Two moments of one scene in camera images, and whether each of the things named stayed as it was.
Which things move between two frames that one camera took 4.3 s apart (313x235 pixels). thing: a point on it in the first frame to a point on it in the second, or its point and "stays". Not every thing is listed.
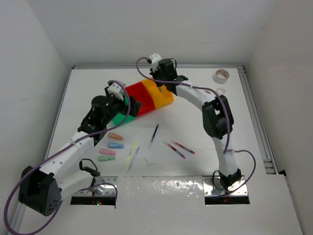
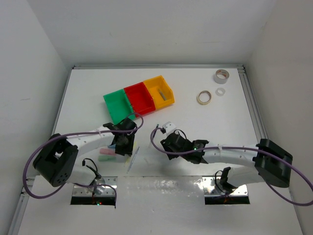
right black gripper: [154, 74] to [168, 149]
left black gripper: [134, 105] to [119, 150]
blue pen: [133, 160] stays
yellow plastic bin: [161, 98] stays
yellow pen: [130, 153] stays
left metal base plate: [105, 189] stays
